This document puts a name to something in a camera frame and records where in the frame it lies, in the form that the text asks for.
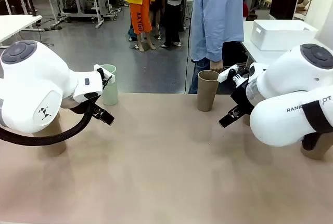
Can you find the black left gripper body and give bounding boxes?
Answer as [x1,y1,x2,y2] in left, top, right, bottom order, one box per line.
[62,95,105,117]

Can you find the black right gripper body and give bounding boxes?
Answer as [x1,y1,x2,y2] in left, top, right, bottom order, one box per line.
[230,80,254,117]

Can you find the pale green cup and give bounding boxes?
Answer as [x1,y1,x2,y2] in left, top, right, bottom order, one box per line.
[99,64,119,106]

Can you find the white plastic basket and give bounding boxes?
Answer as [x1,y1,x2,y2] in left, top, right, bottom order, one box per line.
[251,19,319,51]

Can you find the person's right forearm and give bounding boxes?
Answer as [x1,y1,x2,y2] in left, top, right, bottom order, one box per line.
[208,23,235,63]

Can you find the person's right hand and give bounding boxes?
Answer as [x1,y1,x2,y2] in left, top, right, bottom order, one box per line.
[210,61,224,74]

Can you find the white side table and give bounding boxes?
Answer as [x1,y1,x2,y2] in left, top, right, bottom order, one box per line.
[240,20,333,67]

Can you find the person in blue shirt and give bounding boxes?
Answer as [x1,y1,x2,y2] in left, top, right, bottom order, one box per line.
[189,0,245,95]

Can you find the black monitor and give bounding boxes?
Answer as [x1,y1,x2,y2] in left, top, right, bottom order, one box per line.
[269,0,300,21]

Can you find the white desk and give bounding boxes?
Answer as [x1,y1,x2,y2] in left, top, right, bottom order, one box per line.
[0,15,43,45]

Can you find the bystander in black clothes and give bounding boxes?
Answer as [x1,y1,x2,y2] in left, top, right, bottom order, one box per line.
[156,0,189,48]

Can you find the cardboard boxes on shelf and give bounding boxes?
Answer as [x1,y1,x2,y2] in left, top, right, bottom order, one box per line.
[298,0,313,15]

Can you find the mannequin yellow jacket orange trousers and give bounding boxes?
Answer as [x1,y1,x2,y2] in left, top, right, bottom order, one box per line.
[117,0,157,52]

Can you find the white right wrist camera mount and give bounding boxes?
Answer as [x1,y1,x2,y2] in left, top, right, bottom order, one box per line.
[217,64,250,87]

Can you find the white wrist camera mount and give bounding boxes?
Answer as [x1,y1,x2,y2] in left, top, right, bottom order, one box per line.
[217,64,250,87]
[93,63,116,85]

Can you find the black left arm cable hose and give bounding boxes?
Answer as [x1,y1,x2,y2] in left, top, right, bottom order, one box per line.
[0,101,96,146]

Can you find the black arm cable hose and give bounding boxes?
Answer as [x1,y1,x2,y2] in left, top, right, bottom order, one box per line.
[301,100,329,151]
[0,101,96,146]

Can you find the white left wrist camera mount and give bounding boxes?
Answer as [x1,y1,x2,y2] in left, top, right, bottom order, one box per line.
[93,63,116,85]

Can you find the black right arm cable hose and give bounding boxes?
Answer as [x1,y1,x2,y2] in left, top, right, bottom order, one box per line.
[301,100,329,151]

